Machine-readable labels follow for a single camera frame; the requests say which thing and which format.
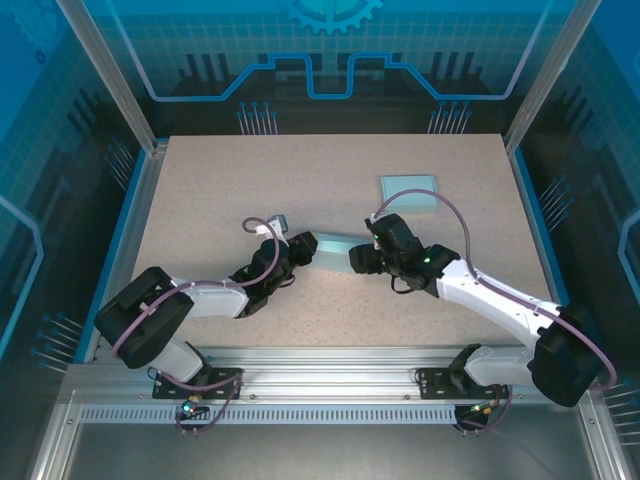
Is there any wide aluminium frame rail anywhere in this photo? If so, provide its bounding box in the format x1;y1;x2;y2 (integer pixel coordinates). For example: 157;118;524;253
62;346;604;407

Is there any small circuit board with LEDs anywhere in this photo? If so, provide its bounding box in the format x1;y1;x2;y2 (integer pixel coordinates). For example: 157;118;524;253
175;393;210;420
464;398;503;419

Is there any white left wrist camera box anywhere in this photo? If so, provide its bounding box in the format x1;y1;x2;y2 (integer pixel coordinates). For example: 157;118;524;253
252;213;291;242

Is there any aluminium frame post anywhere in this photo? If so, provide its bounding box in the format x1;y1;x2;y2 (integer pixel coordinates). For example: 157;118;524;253
502;0;606;157
55;0;170;157

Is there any aluminium side rail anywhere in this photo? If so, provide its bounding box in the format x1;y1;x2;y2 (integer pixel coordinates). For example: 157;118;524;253
82;142;169;364

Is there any blue table edge strip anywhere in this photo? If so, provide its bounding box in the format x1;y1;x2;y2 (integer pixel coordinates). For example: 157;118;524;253
73;149;151;364
507;148;571;314

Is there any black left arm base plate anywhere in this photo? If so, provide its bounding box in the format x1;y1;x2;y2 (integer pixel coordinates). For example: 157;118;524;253
151;366;247;401

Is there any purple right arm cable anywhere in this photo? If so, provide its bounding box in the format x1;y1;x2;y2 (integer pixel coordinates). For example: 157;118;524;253
372;189;617;436

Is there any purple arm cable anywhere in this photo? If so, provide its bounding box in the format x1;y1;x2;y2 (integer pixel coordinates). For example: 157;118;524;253
110;216;280;436
372;189;617;436

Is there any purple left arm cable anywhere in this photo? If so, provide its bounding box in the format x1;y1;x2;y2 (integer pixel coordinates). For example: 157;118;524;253
110;216;280;436

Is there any slotted grey cable duct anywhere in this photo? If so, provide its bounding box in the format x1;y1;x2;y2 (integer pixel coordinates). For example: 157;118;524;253
77;405;471;426

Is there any aluminium frame beam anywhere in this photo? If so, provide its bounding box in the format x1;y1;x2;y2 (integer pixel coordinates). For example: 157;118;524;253
27;402;84;480
577;402;619;480

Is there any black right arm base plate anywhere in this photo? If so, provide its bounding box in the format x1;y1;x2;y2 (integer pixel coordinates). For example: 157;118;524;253
414;366;516;401

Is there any light blue paper box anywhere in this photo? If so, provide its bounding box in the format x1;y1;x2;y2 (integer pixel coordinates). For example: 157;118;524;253
309;230;357;274
379;173;440;216

